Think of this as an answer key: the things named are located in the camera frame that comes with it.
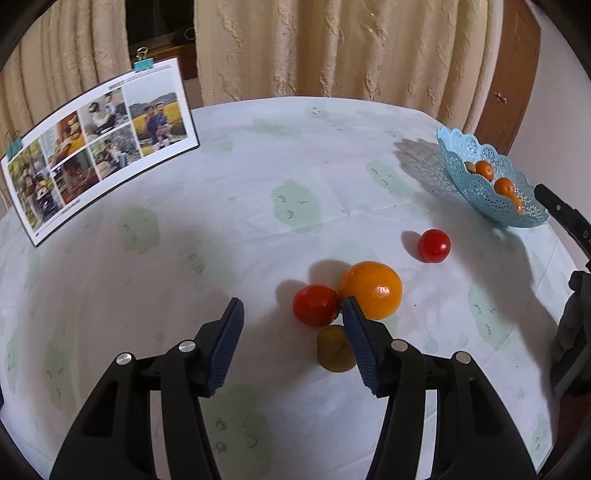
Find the blue plastic lattice basket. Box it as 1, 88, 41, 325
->
436, 127, 550, 229

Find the teal binder clip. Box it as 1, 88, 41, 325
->
134, 46, 154, 75
4, 130, 24, 160

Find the brown wooden door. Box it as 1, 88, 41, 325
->
475, 0, 542, 156

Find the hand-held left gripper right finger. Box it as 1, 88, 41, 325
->
341, 295, 539, 480

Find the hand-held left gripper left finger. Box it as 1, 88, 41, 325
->
48, 298, 245, 480

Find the tan round fruit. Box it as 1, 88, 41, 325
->
317, 324, 358, 374

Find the white green patterned tablecloth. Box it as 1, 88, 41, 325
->
0, 96, 583, 480

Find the beige embossed curtain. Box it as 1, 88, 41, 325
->
193, 0, 513, 134
0, 0, 134, 158

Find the red pomegranate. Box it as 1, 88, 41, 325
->
293, 284, 341, 328

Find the yellow-orange orange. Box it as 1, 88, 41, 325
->
338, 261, 403, 321

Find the photo collage board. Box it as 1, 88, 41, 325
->
0, 56, 200, 247

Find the small red tomato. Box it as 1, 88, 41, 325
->
418, 229, 451, 264

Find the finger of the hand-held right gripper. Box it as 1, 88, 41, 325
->
534, 183, 591, 260

